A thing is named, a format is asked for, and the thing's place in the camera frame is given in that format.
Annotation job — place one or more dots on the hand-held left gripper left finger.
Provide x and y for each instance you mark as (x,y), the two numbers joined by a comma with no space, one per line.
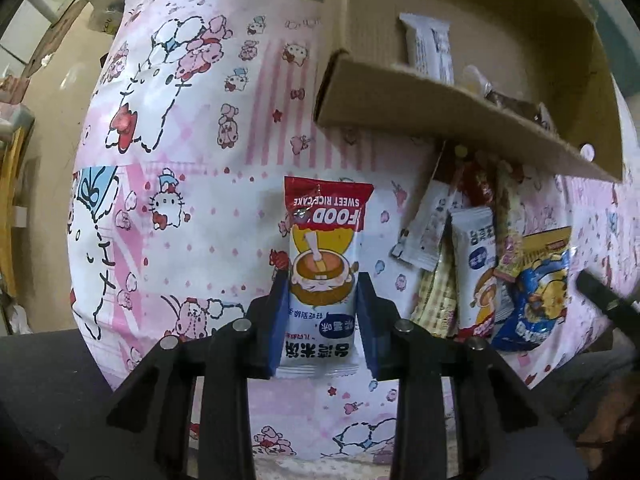
(280,332)

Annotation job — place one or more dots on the blue chips packet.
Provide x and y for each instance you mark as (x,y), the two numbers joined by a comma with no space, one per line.
(535,307)

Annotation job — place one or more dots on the white cabinet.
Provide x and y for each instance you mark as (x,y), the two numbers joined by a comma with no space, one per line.
(27,30)

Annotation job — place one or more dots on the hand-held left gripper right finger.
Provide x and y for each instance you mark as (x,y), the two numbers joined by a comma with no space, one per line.
(367,332)

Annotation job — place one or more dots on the white wafer packet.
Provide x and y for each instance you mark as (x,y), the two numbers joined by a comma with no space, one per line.
(425,45)

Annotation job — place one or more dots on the yellow checkered snack packet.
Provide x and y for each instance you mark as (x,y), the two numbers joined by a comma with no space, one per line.
(436,302)

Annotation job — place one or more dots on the clear wrapped candy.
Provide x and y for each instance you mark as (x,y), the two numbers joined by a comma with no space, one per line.
(475,77)

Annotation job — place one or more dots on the brown snack packet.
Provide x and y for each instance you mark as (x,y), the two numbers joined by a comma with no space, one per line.
(515,107)

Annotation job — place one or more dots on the wooden rack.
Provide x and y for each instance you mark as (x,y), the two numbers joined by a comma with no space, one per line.
(12,210)

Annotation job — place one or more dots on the slim white snack packet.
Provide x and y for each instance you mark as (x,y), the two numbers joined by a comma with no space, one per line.
(425,230)

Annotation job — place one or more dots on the pink cartoon printed bed sheet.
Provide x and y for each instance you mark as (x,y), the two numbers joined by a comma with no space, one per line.
(200,200)

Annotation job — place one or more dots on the white rice cake packet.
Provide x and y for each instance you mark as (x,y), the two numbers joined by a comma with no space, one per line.
(475,260)

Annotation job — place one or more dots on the red-topped rice cake packet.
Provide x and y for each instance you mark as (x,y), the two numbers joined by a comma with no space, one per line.
(320,240)

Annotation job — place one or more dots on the red snack packet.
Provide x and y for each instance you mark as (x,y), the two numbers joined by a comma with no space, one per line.
(472,185)

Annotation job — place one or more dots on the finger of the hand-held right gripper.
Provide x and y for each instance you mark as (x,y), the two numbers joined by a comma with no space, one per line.
(602,294)

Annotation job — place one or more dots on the cardboard box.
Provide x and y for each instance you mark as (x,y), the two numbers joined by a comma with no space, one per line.
(385,97)

